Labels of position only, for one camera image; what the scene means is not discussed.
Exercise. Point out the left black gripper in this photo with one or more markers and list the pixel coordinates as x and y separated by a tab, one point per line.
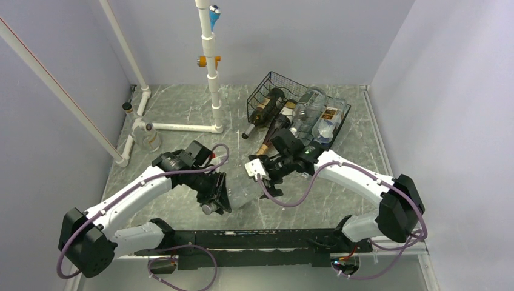
209	196

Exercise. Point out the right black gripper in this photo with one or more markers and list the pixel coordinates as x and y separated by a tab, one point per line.
272	179

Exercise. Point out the clear bottle silver cap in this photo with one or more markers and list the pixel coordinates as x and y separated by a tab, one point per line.
239	195

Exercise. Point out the clear bottle dark label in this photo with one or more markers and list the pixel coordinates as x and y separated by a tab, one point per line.
307	111

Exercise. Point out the clear round cork-stoppered bottle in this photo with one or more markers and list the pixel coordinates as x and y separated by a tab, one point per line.
141	129

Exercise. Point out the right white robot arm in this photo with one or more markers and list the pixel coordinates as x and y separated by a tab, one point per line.
399	207

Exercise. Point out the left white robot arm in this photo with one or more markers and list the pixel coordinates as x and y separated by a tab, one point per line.
90	240

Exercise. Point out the dark gold-foil wine bottle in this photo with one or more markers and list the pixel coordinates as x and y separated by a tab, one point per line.
282	120

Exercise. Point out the clear square bottle black cap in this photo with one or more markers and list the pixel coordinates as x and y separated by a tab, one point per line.
331	117

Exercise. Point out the dark green wine bottle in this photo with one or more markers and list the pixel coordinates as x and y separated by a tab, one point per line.
265	110

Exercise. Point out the blue pipe clip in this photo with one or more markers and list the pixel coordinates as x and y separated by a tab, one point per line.
214	15

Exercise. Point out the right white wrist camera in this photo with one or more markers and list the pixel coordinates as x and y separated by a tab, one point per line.
256	170

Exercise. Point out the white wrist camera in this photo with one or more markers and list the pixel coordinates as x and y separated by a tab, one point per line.
202	156
256	170

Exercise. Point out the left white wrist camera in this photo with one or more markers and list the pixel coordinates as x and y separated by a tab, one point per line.
202	156

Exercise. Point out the black wire wine rack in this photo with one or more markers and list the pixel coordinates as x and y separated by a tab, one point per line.
292	90

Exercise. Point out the aluminium frame rail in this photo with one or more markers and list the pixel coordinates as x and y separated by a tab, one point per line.
401	246

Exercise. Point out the white PVC pipe frame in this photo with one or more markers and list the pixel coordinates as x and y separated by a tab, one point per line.
208	60

